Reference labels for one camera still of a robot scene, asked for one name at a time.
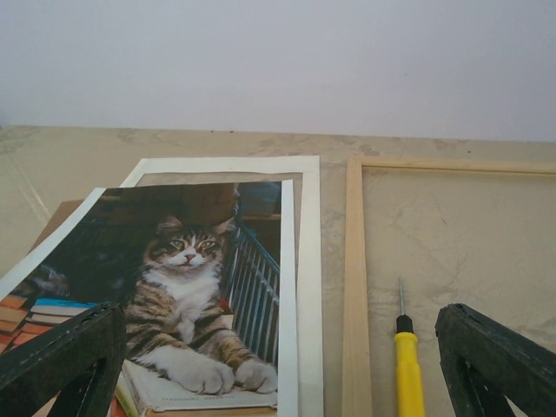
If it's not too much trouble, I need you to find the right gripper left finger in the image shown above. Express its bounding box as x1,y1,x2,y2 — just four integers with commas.
1,302,126,416

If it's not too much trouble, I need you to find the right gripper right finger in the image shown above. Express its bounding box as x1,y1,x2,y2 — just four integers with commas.
435,303,555,416

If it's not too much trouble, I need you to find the yellow handled screwdriver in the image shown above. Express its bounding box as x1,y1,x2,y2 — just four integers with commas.
394,279,425,417

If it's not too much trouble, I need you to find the wooden photo frame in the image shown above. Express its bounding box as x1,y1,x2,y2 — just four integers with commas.
341,156,555,416

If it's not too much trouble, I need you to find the white mat board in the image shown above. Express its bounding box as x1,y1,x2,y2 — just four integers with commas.
121,156,324,416

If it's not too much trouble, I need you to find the brown fibreboard backing panel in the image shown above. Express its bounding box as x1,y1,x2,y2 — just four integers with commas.
27,197,95,260

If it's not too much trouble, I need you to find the cat and books photo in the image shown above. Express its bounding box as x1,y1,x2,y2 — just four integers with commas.
1,180,299,416

